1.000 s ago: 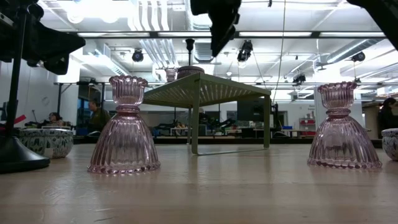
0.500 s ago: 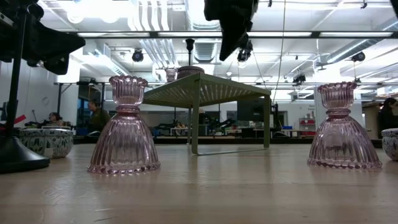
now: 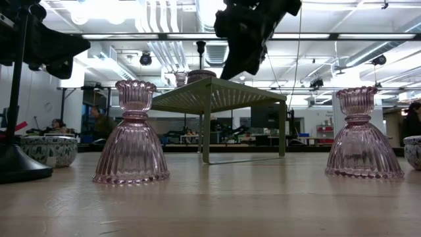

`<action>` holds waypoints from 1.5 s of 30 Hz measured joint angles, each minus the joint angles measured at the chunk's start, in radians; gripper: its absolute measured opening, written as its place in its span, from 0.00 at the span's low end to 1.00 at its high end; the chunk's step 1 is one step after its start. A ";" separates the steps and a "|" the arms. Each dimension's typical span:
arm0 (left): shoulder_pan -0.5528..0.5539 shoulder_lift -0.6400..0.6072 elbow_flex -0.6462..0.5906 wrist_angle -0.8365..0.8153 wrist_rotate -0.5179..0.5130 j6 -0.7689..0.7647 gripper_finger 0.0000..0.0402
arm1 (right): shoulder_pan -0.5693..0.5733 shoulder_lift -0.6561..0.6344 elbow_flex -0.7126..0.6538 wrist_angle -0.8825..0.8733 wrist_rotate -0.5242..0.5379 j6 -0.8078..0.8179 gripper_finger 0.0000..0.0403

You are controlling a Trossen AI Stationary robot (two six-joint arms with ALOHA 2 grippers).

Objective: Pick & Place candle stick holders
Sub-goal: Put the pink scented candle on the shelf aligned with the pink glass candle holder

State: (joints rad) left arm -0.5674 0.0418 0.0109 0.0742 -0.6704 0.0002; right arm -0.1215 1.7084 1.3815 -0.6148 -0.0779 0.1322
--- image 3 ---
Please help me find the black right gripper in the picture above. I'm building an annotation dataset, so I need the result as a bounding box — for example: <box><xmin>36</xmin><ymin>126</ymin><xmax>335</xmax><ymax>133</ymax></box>
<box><xmin>213</xmin><ymin>0</ymin><xmax>302</xmax><ymax>80</ymax></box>

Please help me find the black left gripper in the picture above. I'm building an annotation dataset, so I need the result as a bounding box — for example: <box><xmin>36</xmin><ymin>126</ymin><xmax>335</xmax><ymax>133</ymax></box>
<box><xmin>0</xmin><ymin>13</ymin><xmax>91</xmax><ymax>80</ymax></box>

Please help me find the pink ribbed glass candle holder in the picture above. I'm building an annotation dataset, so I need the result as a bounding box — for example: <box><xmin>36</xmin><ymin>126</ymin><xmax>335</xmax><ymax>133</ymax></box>
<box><xmin>92</xmin><ymin>79</ymin><xmax>170</xmax><ymax>185</ymax></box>
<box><xmin>324</xmin><ymin>86</ymin><xmax>405</xmax><ymax>180</ymax></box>
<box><xmin>174</xmin><ymin>71</ymin><xmax>189</xmax><ymax>88</ymax></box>

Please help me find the blue patterned white candle tin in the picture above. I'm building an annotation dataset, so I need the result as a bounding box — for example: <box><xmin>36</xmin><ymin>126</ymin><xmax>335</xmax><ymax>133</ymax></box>
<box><xmin>403</xmin><ymin>135</ymin><xmax>421</xmax><ymax>171</ymax></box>

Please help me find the green floral white candle tin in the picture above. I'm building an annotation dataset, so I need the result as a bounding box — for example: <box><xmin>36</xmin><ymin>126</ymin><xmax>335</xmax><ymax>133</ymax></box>
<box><xmin>18</xmin><ymin>135</ymin><xmax>79</xmax><ymax>169</ymax></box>

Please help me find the green perforated metal shelf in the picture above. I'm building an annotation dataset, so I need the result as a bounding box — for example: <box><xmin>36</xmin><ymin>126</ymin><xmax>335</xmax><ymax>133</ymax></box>
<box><xmin>151</xmin><ymin>76</ymin><xmax>287</xmax><ymax>165</ymax></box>

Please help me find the dark background monitor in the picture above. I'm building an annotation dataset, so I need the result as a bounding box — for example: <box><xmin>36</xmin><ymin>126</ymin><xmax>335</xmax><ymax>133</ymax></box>
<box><xmin>250</xmin><ymin>104</ymin><xmax>280</xmax><ymax>130</ymax></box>

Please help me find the person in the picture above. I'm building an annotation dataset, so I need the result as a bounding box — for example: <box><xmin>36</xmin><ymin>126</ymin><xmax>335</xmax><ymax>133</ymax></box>
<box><xmin>403</xmin><ymin>101</ymin><xmax>421</xmax><ymax>148</ymax></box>
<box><xmin>89</xmin><ymin>105</ymin><xmax>116</xmax><ymax>140</ymax></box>
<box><xmin>49</xmin><ymin>118</ymin><xmax>67</xmax><ymax>135</ymax></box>

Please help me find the thin hanging cable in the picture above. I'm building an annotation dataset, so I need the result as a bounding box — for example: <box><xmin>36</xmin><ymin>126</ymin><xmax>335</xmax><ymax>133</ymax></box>
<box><xmin>287</xmin><ymin>6</ymin><xmax>303</xmax><ymax>110</ymax></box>

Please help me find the black overhead frame beam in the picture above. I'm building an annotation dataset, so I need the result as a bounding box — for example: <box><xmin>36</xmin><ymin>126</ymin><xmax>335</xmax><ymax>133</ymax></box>
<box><xmin>70</xmin><ymin>32</ymin><xmax>421</xmax><ymax>41</ymax></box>

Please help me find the black table edge rail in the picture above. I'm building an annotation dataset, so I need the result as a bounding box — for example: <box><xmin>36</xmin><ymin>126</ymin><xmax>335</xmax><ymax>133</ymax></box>
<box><xmin>52</xmin><ymin>144</ymin><xmax>421</xmax><ymax>158</ymax></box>

